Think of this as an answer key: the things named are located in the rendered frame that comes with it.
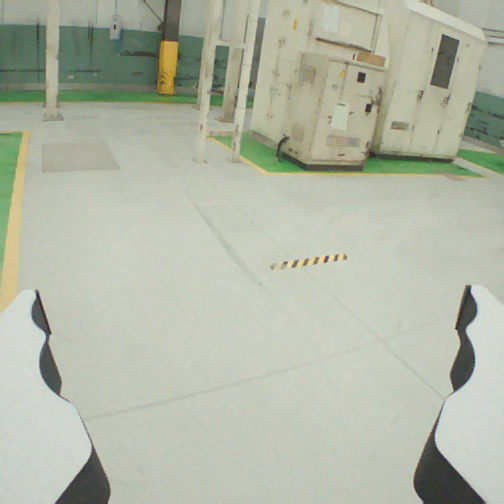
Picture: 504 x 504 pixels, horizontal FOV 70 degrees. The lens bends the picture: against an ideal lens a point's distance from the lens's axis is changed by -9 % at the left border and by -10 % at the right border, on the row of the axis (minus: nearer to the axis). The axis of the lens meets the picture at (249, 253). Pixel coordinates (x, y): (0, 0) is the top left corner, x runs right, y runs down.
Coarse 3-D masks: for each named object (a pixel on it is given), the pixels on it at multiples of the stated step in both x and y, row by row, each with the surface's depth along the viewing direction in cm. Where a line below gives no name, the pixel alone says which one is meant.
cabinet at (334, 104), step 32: (320, 64) 384; (352, 64) 391; (320, 96) 393; (352, 96) 410; (288, 128) 449; (320, 128) 412; (352, 128) 431; (288, 160) 459; (320, 160) 434; (352, 160) 453
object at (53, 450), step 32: (0, 320) 9; (32, 320) 9; (0, 352) 8; (32, 352) 8; (0, 384) 7; (32, 384) 8; (0, 416) 7; (32, 416) 7; (64, 416) 7; (0, 448) 6; (32, 448) 6; (64, 448) 6; (0, 480) 6; (32, 480) 6; (64, 480) 6; (96, 480) 6
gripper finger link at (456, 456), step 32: (480, 288) 11; (480, 320) 9; (480, 352) 8; (480, 384) 8; (448, 416) 7; (480, 416) 7; (448, 448) 6; (480, 448) 6; (416, 480) 7; (448, 480) 6; (480, 480) 6
